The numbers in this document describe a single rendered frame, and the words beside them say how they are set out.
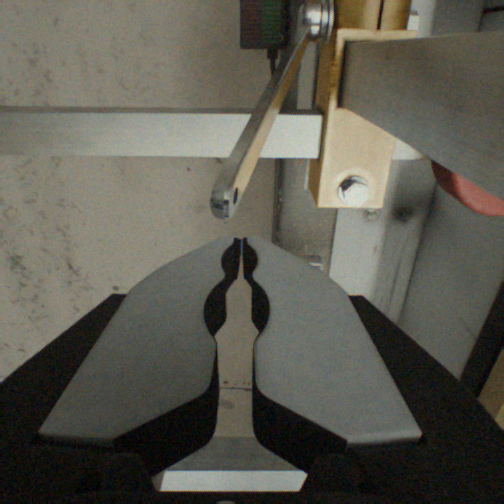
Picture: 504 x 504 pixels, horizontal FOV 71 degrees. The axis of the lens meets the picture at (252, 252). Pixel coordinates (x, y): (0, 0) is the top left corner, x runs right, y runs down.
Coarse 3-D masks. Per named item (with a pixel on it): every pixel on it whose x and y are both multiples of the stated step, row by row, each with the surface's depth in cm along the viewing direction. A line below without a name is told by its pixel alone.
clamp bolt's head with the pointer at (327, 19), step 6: (330, 0) 22; (300, 6) 22; (324, 6) 22; (330, 6) 22; (300, 12) 22; (324, 12) 22; (330, 12) 22; (300, 18) 22; (324, 18) 22; (330, 18) 22; (300, 24) 22; (324, 24) 22; (330, 24) 22; (324, 30) 22; (330, 30) 22; (324, 36) 23; (324, 42) 23
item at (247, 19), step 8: (248, 0) 34; (256, 0) 34; (248, 8) 34; (256, 8) 34; (248, 16) 35; (256, 16) 35; (248, 24) 35; (256, 24) 35; (248, 32) 35; (256, 32) 35; (248, 40) 36; (256, 40) 36
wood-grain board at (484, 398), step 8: (496, 368) 34; (496, 376) 34; (488, 384) 35; (496, 384) 34; (488, 392) 35; (496, 392) 34; (480, 400) 36; (488, 400) 35; (496, 400) 34; (488, 408) 35; (496, 408) 34; (496, 416) 34
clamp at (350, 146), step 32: (352, 0) 21; (384, 0) 20; (352, 32) 21; (384, 32) 21; (416, 32) 21; (320, 64) 26; (320, 96) 25; (352, 128) 24; (320, 160) 25; (352, 160) 25; (384, 160) 25; (320, 192) 26; (384, 192) 26
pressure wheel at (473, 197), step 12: (432, 168) 24; (444, 168) 23; (444, 180) 23; (456, 180) 22; (456, 192) 22; (468, 192) 22; (480, 192) 22; (468, 204) 23; (480, 204) 23; (492, 204) 23
